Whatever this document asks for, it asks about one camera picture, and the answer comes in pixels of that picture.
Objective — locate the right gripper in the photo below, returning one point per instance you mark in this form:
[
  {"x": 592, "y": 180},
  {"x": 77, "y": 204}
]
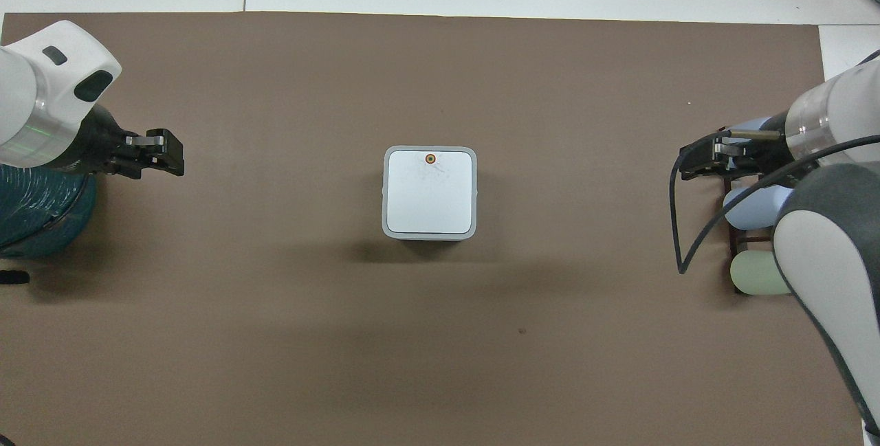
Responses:
[{"x": 768, "y": 150}]

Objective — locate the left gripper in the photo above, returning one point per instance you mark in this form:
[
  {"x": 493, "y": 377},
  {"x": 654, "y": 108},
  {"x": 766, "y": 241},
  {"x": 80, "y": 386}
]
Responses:
[{"x": 100, "y": 143}]

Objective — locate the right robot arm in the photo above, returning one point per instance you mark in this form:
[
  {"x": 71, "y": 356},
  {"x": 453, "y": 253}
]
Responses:
[{"x": 825, "y": 253}]

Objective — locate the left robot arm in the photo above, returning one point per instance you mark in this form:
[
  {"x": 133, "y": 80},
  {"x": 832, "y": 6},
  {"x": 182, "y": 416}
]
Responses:
[{"x": 48, "y": 88}]

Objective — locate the white trash can grey rim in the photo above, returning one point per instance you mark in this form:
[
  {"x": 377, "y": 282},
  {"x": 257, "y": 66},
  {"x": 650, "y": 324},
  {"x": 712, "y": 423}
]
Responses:
[{"x": 430, "y": 192}]

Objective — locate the light blue cup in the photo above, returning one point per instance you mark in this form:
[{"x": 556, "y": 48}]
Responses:
[{"x": 753, "y": 209}]

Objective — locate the teal ribbed basket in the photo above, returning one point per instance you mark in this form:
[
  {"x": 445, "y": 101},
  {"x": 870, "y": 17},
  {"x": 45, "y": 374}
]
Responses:
[{"x": 38, "y": 216}]

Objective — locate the dark brown cup rack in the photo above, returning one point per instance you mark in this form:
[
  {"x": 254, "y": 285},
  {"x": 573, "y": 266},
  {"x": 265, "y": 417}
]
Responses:
[{"x": 734, "y": 243}]

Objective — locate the light green cup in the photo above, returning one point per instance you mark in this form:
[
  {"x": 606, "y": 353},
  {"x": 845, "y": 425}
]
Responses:
[{"x": 756, "y": 274}]

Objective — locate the black stand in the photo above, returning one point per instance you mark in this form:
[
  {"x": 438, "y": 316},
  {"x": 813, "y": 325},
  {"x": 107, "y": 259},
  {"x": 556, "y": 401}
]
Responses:
[{"x": 12, "y": 277}]

